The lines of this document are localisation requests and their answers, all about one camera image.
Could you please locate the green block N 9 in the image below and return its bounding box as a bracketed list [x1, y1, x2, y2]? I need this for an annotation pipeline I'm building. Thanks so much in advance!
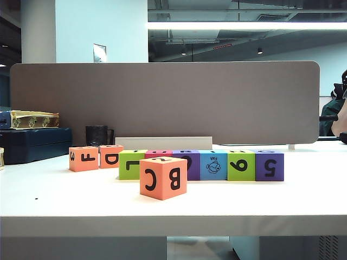
[227, 150, 257, 181]

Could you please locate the orange block F 3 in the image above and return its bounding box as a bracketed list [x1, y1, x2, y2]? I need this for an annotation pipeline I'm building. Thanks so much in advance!
[68, 146, 99, 173]

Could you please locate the dark blue hard case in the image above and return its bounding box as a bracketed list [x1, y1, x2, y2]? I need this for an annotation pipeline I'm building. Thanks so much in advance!
[0, 127, 73, 165]

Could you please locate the red block U P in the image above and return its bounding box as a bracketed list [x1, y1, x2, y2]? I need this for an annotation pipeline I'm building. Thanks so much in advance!
[144, 149, 174, 160]

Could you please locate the long ceiling light strip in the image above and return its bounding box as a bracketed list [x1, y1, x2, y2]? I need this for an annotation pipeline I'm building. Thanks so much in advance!
[147, 21, 347, 31]

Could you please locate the purple block G R 5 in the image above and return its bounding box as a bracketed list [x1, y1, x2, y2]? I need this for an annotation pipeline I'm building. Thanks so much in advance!
[252, 148, 285, 182]

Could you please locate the orange block 2 B C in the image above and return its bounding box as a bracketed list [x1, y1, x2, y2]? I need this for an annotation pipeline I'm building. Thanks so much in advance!
[139, 156, 188, 202]

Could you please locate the white wall poster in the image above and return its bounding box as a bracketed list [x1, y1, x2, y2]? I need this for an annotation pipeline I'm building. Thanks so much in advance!
[93, 43, 107, 63]

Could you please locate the orange block Q D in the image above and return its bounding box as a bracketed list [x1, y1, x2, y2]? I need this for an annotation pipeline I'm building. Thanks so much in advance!
[98, 145, 125, 170]

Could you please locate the black mug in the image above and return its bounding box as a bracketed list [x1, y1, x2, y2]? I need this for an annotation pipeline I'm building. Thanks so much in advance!
[85, 125, 115, 148]

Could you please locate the purple block R D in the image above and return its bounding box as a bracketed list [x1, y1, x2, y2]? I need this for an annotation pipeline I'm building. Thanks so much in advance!
[172, 149, 202, 181]

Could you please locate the green block T L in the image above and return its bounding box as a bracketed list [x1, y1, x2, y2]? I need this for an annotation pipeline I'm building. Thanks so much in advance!
[118, 149, 149, 180]

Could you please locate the yellow patterned box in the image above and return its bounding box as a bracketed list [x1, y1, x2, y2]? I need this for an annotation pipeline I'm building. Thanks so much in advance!
[0, 109, 60, 131]

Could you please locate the blue block I A fish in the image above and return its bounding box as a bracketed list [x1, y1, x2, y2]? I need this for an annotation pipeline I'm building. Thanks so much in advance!
[200, 149, 229, 181]

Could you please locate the grey-brown desk partition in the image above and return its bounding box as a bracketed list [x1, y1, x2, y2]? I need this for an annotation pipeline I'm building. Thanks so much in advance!
[10, 61, 322, 146]

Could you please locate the white table leg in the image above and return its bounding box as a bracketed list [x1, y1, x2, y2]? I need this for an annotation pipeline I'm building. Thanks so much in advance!
[229, 236, 260, 260]

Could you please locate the bare forearm of person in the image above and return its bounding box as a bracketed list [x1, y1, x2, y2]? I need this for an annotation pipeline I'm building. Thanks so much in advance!
[332, 108, 347, 138]

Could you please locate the seated person green top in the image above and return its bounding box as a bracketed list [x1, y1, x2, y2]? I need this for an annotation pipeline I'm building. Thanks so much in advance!
[319, 69, 347, 137]

